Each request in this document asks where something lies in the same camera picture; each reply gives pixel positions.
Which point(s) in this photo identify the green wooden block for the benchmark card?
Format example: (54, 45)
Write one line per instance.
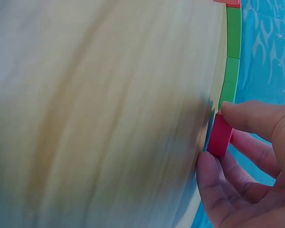
(234, 33)
(230, 80)

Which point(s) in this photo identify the red wooden block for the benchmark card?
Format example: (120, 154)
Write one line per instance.
(220, 134)
(230, 2)

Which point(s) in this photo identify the person's right hand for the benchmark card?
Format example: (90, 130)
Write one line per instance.
(263, 204)

